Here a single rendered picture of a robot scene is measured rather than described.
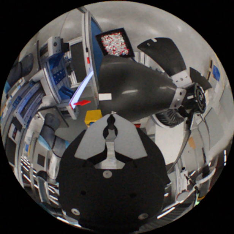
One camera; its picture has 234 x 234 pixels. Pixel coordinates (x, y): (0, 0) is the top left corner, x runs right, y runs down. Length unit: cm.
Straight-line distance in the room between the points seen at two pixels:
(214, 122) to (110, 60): 576
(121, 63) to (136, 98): 10
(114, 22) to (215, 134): 611
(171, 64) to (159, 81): 18
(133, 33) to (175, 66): 114
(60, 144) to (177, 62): 78
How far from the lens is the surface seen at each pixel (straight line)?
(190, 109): 33
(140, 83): 21
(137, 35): 145
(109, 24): 147
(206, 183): 27
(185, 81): 38
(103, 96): 21
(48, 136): 57
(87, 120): 49
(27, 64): 52
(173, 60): 40
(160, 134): 51
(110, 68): 20
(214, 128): 576
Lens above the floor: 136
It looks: 40 degrees down
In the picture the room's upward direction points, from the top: 176 degrees clockwise
